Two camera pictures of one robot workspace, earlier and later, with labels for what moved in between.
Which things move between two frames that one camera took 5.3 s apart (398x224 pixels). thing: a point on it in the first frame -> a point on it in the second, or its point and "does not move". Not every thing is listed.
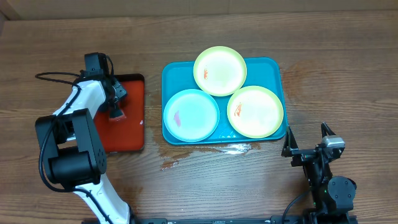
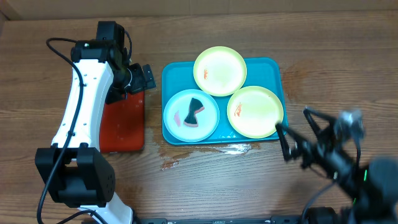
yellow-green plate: [255, 112] does not move
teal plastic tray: [178, 76] does not move
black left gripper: [122, 92] -> [140, 85]
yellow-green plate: [219, 71] does not move
